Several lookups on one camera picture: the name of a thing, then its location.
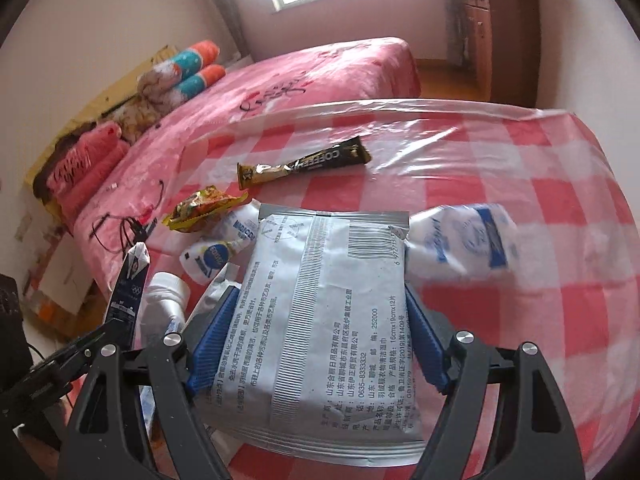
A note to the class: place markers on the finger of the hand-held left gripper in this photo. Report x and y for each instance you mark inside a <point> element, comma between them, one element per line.
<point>75,352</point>

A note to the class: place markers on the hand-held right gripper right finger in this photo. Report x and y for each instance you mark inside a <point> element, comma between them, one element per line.
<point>420,330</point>

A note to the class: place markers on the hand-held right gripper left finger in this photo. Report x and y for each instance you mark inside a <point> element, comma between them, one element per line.
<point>215,330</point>

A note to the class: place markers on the silver wet wipes packet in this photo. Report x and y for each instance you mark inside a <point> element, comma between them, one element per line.
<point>310,335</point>

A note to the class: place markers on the white blue tissue pack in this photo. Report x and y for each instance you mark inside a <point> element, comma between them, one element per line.
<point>465,240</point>

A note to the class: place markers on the yellow snack wrapper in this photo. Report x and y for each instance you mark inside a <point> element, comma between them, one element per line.
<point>200,207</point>

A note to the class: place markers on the cardboard box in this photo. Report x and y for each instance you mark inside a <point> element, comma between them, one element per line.
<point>60,295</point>

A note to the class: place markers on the white plastic bottle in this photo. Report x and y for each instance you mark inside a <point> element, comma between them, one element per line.
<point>162,300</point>

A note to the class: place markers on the dark blue milk carton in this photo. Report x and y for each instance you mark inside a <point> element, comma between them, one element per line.
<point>122,300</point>

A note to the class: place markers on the black box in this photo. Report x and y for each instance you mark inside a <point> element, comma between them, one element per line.
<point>9,315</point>

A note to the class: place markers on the pink checked tablecloth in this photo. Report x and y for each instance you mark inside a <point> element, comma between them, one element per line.
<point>500,185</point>

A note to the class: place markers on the pink knitted pillow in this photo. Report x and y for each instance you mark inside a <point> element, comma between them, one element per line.
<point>95,185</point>
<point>85,155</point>

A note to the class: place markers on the black gold coffee stick packet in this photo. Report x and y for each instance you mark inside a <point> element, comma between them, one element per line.
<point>300,165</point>

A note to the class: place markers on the floral beige pillow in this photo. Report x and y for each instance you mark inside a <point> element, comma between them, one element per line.
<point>137,120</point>

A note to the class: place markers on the orange teal bolster pillow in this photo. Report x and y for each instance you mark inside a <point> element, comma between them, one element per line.
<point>205,77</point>
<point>192,57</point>

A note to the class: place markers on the yellow headboard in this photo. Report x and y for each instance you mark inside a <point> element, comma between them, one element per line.
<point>100,100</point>

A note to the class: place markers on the bed with pink blanket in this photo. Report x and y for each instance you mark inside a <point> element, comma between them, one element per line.
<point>325,75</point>

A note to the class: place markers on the brown wooden wardrobe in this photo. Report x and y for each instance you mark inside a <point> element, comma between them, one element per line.
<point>505,30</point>

